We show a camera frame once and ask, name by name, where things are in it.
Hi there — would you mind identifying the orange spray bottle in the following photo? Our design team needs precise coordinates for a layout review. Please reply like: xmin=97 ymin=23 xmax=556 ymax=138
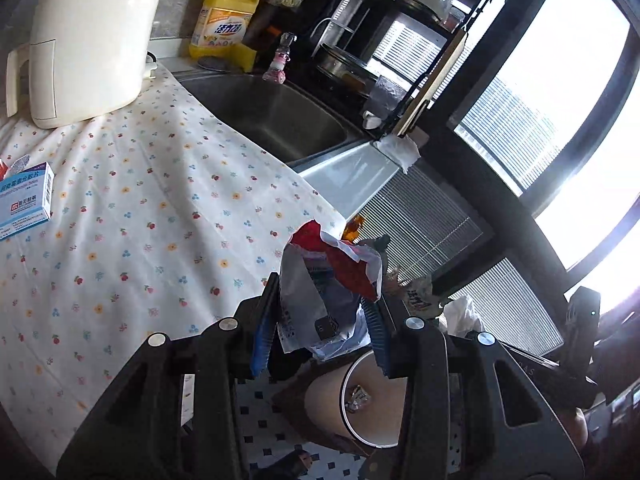
xmin=342 ymin=214 xmax=364 ymax=243

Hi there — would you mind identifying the white cloth on counter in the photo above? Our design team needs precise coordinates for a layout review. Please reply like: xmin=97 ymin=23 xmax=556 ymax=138
xmin=373 ymin=134 xmax=420 ymax=174

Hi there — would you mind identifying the detergent refill pouch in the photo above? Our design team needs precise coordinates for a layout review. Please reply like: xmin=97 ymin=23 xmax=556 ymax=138
xmin=401 ymin=275 xmax=442 ymax=320

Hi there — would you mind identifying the red white snack bag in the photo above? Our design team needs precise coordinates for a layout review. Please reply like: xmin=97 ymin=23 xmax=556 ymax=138
xmin=278 ymin=220 xmax=390 ymax=362

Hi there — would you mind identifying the floral white tablecloth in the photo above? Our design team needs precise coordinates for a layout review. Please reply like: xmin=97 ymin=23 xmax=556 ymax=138
xmin=1 ymin=68 xmax=345 ymax=469

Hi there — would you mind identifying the cream air fryer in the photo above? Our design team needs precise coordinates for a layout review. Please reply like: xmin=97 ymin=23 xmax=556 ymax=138
xmin=6 ymin=0 xmax=158 ymax=129

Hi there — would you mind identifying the person's right hand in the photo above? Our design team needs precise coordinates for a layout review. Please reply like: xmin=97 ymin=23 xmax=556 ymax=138
xmin=556 ymin=408 xmax=589 ymax=452

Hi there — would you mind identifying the white tissue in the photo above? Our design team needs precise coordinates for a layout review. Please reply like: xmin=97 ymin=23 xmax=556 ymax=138
xmin=442 ymin=295 xmax=485 ymax=337

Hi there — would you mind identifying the black dish rack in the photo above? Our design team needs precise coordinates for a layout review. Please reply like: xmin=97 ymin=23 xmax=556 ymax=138
xmin=293 ymin=0 xmax=496 ymax=119

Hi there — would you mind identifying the wooden cutting board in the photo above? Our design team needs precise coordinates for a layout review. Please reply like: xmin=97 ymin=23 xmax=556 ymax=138
xmin=390 ymin=28 xmax=469 ymax=138

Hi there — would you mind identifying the small pink bottle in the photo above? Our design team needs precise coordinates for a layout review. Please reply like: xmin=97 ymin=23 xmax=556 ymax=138
xmin=262 ymin=32 xmax=297 ymax=84

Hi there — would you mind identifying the crumpled foil wrapper in bin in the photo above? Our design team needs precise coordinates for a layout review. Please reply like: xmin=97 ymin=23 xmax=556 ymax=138
xmin=345 ymin=385 xmax=372 ymax=414

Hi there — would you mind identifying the yellow dish soap bottle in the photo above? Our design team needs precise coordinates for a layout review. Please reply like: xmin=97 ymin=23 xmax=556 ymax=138
xmin=189 ymin=0 xmax=259 ymax=61

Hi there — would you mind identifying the stainless steel sink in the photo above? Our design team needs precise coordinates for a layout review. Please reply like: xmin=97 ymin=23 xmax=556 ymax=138
xmin=178 ymin=73 xmax=366 ymax=171

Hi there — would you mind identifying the white round trash bin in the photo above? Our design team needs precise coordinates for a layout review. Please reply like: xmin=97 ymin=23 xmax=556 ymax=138
xmin=304 ymin=351 xmax=407 ymax=448

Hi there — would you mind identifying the blue white medicine box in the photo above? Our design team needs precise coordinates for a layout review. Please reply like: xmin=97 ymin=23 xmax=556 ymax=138
xmin=0 ymin=162 xmax=54 ymax=240

